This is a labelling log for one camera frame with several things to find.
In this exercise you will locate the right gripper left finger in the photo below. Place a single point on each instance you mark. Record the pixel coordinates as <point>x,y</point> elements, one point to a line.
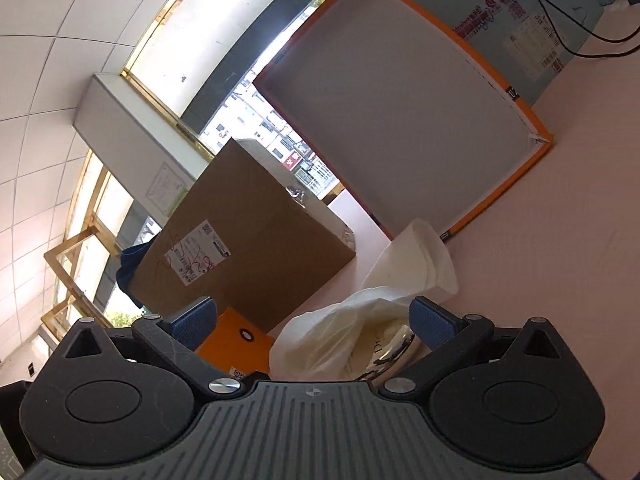
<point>111,396</point>

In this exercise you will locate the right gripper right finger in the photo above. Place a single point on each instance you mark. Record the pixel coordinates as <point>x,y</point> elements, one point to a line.
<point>509,398</point>

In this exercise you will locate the white tissue paper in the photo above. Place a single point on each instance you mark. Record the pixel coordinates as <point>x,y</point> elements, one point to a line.
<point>336,343</point>

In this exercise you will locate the blue cloth behind box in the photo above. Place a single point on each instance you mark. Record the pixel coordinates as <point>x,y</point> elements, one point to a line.
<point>130,260</point>

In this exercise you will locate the orange shoe box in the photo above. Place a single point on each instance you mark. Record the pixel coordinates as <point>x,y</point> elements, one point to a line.
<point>236,346</point>

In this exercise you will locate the large brown cardboard box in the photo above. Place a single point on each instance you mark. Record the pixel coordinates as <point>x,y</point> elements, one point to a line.
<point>249,236</point>

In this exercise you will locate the orange box lid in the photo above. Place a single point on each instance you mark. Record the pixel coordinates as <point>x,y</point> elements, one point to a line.
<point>407,115</point>

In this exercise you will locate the light blue printed carton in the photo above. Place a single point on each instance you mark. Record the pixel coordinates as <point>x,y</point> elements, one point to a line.
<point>528,42</point>

